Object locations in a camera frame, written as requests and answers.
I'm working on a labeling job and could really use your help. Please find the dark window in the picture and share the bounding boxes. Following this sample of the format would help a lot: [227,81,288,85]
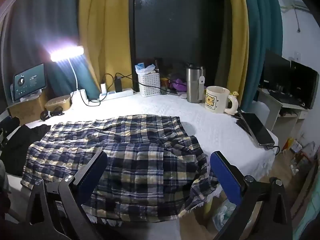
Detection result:
[132,0,225,93]

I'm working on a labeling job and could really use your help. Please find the white textured tablecloth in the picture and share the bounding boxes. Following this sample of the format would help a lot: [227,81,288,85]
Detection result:
[5,90,279,240]

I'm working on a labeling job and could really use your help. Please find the black smartphone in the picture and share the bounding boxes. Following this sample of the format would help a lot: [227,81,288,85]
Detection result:
[236,112,275,147]

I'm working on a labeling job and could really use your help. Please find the black charger cable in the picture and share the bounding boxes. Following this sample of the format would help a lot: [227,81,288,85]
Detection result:
[115,72,167,93]

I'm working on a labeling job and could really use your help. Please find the teal curtain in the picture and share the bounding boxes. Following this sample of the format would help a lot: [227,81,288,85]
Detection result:
[5,0,100,100]
[241,0,283,112]

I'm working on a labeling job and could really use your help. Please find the white power strip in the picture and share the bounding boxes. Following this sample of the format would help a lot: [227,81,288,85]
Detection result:
[99,88,134,101]

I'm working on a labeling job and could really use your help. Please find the stainless steel tumbler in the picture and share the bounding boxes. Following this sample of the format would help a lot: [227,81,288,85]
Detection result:
[185,64,206,103]

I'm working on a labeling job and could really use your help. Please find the cream bear print mug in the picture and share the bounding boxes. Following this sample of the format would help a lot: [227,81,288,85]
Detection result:
[204,86,239,115]

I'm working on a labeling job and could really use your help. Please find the yellow curtain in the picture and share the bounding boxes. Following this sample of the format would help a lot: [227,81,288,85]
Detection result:
[79,0,133,100]
[216,0,250,105]

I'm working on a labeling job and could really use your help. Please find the brown cardboard box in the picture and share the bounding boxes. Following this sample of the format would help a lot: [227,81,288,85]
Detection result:
[6,92,48,125]

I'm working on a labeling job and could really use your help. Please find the black keyboard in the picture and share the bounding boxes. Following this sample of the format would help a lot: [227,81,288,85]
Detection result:
[269,90,302,106]

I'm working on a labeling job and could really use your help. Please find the grey side desk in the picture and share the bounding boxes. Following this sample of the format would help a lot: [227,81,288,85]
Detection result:
[252,87,310,150]

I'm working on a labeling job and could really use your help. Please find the black cloth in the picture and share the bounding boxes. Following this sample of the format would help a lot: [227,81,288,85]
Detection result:
[0,117,52,177]

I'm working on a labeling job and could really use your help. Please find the white perforated basket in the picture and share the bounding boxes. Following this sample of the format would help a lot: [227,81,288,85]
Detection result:
[138,73,160,97]

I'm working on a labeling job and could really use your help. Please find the black computer monitor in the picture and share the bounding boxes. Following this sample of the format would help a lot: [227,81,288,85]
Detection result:
[289,60,320,110]
[260,50,290,90]

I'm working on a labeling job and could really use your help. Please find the white desk lamp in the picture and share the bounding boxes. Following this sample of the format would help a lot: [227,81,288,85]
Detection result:
[50,45,89,105]

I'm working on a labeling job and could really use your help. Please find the black tablet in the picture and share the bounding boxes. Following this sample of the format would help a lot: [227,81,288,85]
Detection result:
[12,64,48,102]

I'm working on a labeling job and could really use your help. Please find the purple cloth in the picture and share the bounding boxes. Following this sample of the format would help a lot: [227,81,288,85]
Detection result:
[170,78,187,92]

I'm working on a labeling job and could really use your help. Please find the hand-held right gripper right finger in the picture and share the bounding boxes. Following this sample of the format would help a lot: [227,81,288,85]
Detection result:
[210,151,293,240]

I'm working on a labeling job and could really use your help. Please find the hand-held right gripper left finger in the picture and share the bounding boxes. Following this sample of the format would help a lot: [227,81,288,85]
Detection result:
[25,150,108,240]

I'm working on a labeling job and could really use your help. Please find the blue white plastic bags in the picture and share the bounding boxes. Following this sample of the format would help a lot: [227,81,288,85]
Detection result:
[135,62,156,75]

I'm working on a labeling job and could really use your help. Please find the blue yellow plaid pants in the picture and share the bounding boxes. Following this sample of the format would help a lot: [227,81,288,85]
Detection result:
[20,114,222,223]

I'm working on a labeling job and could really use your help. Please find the black lamp cable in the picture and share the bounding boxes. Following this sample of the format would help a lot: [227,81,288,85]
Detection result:
[80,90,101,105]

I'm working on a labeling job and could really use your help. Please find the brown lidded food container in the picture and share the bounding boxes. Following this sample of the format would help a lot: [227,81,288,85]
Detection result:
[44,95,73,113]

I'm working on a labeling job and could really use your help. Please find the coiled black cable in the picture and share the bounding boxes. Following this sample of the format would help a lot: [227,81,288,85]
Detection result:
[40,106,65,121]

